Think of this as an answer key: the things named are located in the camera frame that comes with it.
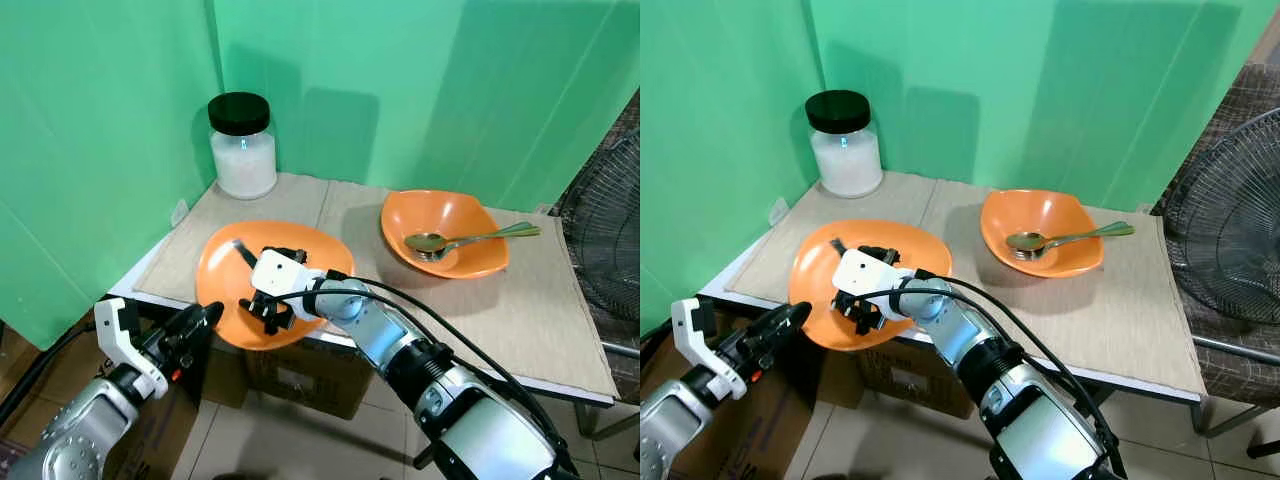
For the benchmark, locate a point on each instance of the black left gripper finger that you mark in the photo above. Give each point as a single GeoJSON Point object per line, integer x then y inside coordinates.
{"type": "Point", "coordinates": [203, 337]}
{"type": "Point", "coordinates": [787, 315]}
{"type": "Point", "coordinates": [790, 337]}
{"type": "Point", "coordinates": [200, 315]}

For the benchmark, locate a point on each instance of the orange bowl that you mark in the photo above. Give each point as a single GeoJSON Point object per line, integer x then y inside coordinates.
{"type": "Point", "coordinates": [220, 275]}
{"type": "Point", "coordinates": [1050, 210]}
{"type": "Point", "coordinates": [812, 280]}
{"type": "Point", "coordinates": [450, 210]}

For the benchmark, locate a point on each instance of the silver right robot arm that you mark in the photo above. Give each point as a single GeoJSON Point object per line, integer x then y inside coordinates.
{"type": "Point", "coordinates": [1040, 430]}
{"type": "Point", "coordinates": [480, 420]}

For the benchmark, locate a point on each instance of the beige woven placemat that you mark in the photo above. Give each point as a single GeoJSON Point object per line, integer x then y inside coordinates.
{"type": "Point", "coordinates": [800, 215]}
{"type": "Point", "coordinates": [500, 320]}
{"type": "Point", "coordinates": [200, 215]}

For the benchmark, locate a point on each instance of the small white clip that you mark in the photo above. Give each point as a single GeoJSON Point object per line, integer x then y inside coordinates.
{"type": "Point", "coordinates": [778, 210]}
{"type": "Point", "coordinates": [181, 213]}

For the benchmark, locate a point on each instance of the white table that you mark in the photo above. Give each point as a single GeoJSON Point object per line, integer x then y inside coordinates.
{"type": "Point", "coordinates": [712, 287]}
{"type": "Point", "coordinates": [122, 287]}

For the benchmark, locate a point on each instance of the glass jar black lid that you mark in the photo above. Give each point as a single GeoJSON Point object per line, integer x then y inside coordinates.
{"type": "Point", "coordinates": [846, 162]}
{"type": "Point", "coordinates": [245, 165]}

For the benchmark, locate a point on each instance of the olive metal spoon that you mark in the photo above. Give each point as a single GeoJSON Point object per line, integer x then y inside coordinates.
{"type": "Point", "coordinates": [425, 241]}
{"type": "Point", "coordinates": [1025, 240]}

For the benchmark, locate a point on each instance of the green backdrop panel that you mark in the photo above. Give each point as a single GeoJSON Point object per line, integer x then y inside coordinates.
{"type": "Point", "coordinates": [1050, 80]}
{"type": "Point", "coordinates": [420, 80]}
{"type": "Point", "coordinates": [90, 120]}
{"type": "Point", "coordinates": [720, 120]}

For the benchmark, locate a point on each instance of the black electric fan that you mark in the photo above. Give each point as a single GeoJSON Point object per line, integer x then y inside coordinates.
{"type": "Point", "coordinates": [600, 230]}
{"type": "Point", "coordinates": [1230, 220]}

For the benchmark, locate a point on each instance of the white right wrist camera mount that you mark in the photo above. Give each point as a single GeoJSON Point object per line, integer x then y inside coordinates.
{"type": "Point", "coordinates": [862, 272]}
{"type": "Point", "coordinates": [278, 273]}

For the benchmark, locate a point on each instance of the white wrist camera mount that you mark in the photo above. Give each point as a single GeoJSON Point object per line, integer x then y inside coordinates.
{"type": "Point", "coordinates": [700, 345]}
{"type": "Point", "coordinates": [862, 272]}
{"type": "Point", "coordinates": [278, 273]}
{"type": "Point", "coordinates": [125, 345]}

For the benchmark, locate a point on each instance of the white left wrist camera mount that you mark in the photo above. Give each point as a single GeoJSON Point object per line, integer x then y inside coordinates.
{"type": "Point", "coordinates": [700, 345]}
{"type": "Point", "coordinates": [125, 345]}

